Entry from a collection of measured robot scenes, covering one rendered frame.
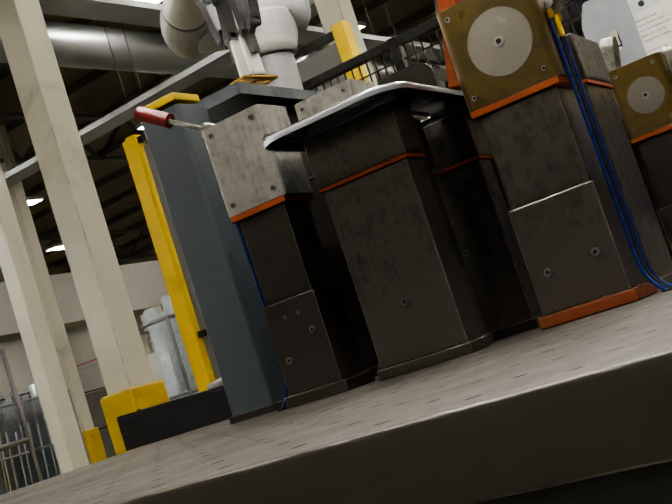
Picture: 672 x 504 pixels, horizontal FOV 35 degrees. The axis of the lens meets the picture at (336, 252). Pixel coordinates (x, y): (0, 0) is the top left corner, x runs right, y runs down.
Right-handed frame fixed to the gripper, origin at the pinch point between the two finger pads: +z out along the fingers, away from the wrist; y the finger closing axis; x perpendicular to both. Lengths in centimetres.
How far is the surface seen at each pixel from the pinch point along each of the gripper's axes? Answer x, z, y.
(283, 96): -5.2, 10.6, 9.2
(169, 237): 191, -27, -245
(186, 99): -25.2, 10.8, 9.1
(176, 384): 619, 11, -782
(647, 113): 35, 30, 46
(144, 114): -35.7, 13.7, 11.4
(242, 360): -29, 48, 8
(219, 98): -17.5, 10.2, 7.8
